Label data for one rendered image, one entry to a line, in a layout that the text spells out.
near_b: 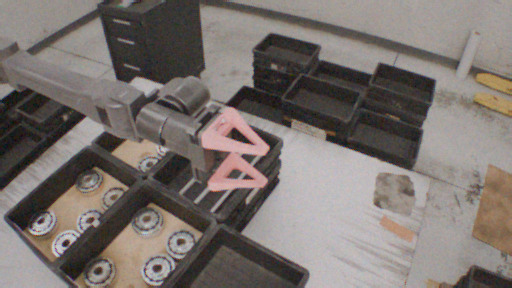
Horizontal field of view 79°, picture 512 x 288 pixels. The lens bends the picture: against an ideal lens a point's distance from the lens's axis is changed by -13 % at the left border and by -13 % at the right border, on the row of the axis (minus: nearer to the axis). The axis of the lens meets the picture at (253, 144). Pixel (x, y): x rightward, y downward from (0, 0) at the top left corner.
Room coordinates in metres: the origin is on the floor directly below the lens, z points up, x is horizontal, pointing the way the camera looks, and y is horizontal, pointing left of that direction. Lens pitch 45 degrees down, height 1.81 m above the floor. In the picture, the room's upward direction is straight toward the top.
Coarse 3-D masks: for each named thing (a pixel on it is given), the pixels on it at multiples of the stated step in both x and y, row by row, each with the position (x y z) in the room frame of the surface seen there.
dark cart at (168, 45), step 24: (120, 0) 2.42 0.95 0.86; (144, 0) 2.38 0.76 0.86; (168, 0) 2.30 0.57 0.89; (192, 0) 2.54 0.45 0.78; (120, 24) 2.22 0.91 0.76; (144, 24) 2.08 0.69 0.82; (168, 24) 2.28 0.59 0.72; (192, 24) 2.51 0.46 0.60; (120, 48) 2.25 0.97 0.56; (144, 48) 2.13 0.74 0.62; (168, 48) 2.24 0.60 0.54; (192, 48) 2.48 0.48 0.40; (120, 72) 2.28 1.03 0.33; (144, 72) 2.13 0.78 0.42; (168, 72) 2.21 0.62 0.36; (192, 72) 2.45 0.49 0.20
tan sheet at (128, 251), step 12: (168, 216) 0.65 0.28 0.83; (132, 228) 0.60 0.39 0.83; (168, 228) 0.60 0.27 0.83; (180, 228) 0.60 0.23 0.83; (192, 228) 0.61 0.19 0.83; (120, 240) 0.55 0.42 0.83; (132, 240) 0.55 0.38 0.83; (144, 240) 0.56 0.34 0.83; (156, 240) 0.56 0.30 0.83; (108, 252) 0.51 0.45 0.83; (120, 252) 0.51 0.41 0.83; (132, 252) 0.51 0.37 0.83; (144, 252) 0.51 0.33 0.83; (156, 252) 0.52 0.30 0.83; (120, 264) 0.47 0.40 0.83; (132, 264) 0.47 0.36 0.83; (120, 276) 0.43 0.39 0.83; (132, 276) 0.43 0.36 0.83
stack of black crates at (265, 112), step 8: (240, 88) 1.98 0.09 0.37; (248, 88) 1.99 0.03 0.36; (240, 96) 1.96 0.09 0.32; (248, 96) 1.99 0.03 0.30; (256, 96) 1.96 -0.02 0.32; (264, 96) 1.94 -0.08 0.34; (272, 96) 1.91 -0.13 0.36; (280, 96) 1.89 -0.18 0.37; (232, 104) 1.86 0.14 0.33; (240, 104) 1.94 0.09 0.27; (248, 104) 1.94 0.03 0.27; (256, 104) 1.94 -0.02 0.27; (264, 104) 1.93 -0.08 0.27; (272, 104) 1.91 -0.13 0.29; (280, 104) 1.88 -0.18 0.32; (248, 112) 1.85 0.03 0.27; (256, 112) 1.85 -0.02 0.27; (264, 112) 1.85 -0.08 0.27; (272, 112) 1.85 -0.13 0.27; (272, 120) 1.77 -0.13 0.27; (280, 120) 1.77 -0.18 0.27
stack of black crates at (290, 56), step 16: (256, 48) 2.16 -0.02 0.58; (272, 48) 2.32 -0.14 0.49; (288, 48) 2.30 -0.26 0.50; (304, 48) 2.24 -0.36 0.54; (320, 48) 2.17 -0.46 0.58; (256, 64) 2.10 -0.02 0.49; (272, 64) 2.05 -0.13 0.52; (288, 64) 2.00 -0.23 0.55; (304, 64) 1.94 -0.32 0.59; (256, 80) 2.10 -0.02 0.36; (272, 80) 2.05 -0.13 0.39; (288, 80) 2.00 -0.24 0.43
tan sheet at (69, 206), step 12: (96, 168) 0.85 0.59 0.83; (108, 180) 0.80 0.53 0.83; (72, 192) 0.74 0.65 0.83; (60, 204) 0.68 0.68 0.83; (72, 204) 0.68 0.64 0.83; (84, 204) 0.69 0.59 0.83; (96, 204) 0.69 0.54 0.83; (60, 216) 0.63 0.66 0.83; (72, 216) 0.63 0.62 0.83; (60, 228) 0.58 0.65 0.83; (72, 228) 0.59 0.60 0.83; (36, 240) 0.53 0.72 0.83; (48, 240) 0.53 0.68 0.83; (48, 252) 0.49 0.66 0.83
